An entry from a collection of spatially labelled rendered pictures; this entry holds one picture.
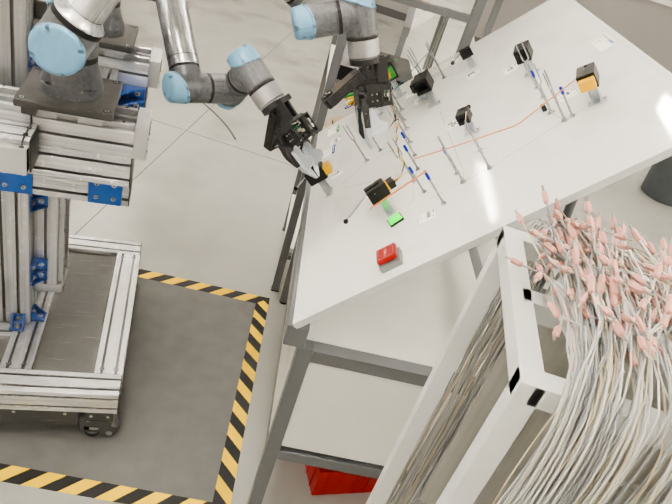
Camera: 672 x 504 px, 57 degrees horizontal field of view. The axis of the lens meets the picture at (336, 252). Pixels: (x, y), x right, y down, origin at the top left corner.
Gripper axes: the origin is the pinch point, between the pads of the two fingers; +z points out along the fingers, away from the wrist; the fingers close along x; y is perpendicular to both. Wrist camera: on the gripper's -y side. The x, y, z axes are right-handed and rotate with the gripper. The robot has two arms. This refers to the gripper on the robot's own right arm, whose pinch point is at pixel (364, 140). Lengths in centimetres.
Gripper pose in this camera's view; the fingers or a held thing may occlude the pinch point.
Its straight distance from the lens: 158.7
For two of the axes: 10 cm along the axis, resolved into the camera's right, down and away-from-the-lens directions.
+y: 9.8, -1.9, 1.0
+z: 1.2, 8.8, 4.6
